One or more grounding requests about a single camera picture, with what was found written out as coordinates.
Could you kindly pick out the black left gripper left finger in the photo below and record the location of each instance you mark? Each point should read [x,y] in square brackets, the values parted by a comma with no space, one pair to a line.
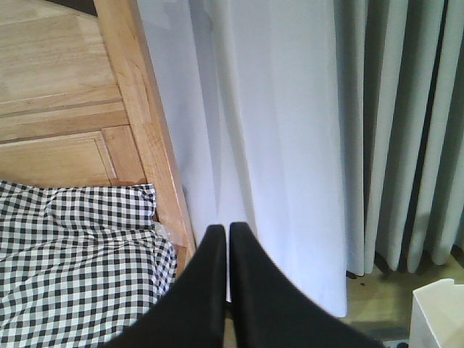
[192,312]

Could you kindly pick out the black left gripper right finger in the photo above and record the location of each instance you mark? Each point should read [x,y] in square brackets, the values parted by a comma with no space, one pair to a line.
[270,311]

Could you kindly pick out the white plastic trash bin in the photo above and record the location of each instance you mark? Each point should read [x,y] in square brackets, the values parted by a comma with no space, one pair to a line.
[437,315]

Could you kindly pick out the black white checkered bedding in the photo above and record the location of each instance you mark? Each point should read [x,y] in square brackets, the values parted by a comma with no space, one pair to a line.
[79,265]

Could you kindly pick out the white sheer curtain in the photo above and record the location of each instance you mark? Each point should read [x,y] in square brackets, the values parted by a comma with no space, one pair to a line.
[250,97]

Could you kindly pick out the grey pleated curtain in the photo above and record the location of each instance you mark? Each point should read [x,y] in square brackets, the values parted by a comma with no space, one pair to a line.
[400,81]

